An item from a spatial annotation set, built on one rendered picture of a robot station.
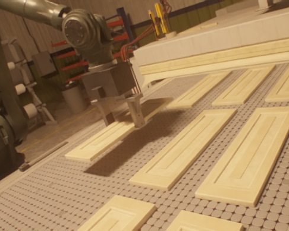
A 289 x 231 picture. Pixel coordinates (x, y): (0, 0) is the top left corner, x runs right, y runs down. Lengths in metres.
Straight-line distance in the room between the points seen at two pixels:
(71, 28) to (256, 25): 1.48
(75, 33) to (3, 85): 1.01
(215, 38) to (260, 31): 0.37
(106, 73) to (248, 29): 1.38
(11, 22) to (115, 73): 8.39
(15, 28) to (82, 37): 8.34
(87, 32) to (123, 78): 0.26
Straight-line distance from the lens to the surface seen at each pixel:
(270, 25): 2.29
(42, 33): 9.94
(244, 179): 0.95
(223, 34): 2.42
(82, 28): 1.25
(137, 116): 1.33
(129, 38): 8.04
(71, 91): 6.47
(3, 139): 2.13
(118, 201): 1.03
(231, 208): 0.87
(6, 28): 9.46
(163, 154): 1.21
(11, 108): 2.16
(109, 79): 1.27
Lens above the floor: 1.43
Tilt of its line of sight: 18 degrees down
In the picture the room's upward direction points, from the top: 19 degrees counter-clockwise
